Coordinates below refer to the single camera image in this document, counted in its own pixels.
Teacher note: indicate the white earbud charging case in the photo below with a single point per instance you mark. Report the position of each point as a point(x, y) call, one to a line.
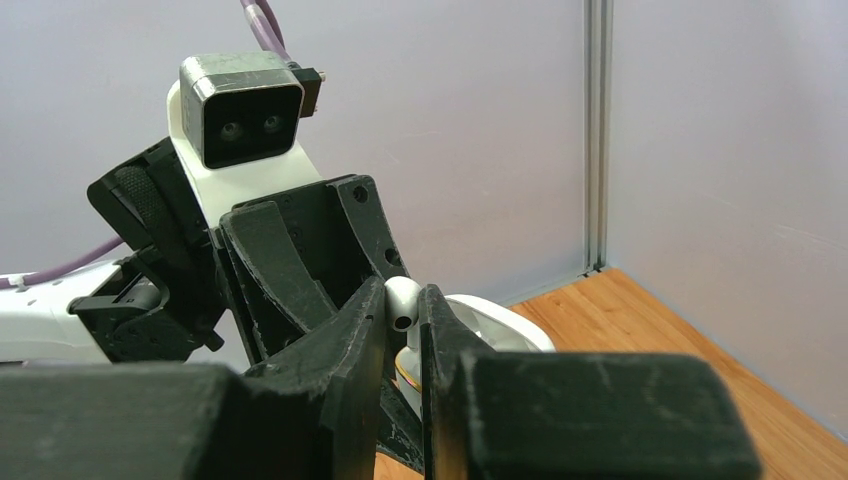
point(484, 324)

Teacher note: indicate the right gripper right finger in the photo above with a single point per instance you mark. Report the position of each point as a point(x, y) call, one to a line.
point(590, 415)

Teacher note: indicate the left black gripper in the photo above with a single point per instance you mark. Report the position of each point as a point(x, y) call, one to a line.
point(291, 260)

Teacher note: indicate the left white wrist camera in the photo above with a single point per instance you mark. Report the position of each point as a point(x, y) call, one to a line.
point(233, 120)

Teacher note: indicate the white earbud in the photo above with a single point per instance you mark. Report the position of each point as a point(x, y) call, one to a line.
point(402, 295)

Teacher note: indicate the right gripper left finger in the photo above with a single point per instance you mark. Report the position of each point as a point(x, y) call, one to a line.
point(310, 411)

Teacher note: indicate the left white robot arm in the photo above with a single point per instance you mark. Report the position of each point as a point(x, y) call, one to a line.
point(163, 303)

